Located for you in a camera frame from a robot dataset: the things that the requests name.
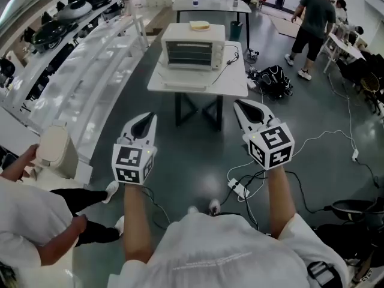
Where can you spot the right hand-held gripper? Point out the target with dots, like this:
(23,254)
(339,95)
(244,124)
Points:
(273,144)

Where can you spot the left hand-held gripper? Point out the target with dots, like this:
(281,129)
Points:
(129,157)

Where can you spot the white glass oven door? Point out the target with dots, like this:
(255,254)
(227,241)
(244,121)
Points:
(186,78)

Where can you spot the person's left forearm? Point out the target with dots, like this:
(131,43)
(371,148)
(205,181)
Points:
(138,220)

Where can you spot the person's right forearm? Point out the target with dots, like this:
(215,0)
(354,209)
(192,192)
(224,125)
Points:
(279,202)

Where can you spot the white toaster oven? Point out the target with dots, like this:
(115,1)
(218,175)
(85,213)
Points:
(192,37)

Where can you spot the black backpack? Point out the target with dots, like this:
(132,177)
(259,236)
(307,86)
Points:
(274,81)

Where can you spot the small white square table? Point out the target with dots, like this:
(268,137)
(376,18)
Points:
(231,79)

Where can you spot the white power strip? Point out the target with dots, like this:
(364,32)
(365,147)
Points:
(238,188)

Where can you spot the white shelf rack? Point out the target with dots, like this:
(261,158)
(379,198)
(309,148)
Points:
(90,70)

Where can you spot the dark green waste bin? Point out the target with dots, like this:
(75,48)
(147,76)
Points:
(236,31)

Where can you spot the beige plastic bin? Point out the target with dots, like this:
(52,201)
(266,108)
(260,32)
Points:
(58,151)

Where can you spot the flat brown cardboard sheet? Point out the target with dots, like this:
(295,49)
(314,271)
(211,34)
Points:
(285,25)

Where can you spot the person's left white shoe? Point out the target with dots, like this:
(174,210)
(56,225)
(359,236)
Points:
(193,210)

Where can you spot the person's white shoe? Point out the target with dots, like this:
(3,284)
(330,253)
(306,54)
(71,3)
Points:
(193,210)
(214,206)

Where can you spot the small pink plate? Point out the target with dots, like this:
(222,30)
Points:
(204,29)

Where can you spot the person's right white shoe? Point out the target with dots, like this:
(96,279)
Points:
(214,206)

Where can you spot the white bread slice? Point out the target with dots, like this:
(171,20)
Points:
(198,25)

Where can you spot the small white power adapter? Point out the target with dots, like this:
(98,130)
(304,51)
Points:
(355,154)

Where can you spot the long white table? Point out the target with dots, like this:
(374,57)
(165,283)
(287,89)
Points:
(210,6)

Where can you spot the white folding table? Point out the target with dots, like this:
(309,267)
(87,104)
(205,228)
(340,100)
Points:
(345,45)

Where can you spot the grey wok with lid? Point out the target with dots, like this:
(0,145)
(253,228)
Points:
(75,10)

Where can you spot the person's white shirt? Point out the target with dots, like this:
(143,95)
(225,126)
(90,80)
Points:
(225,250)

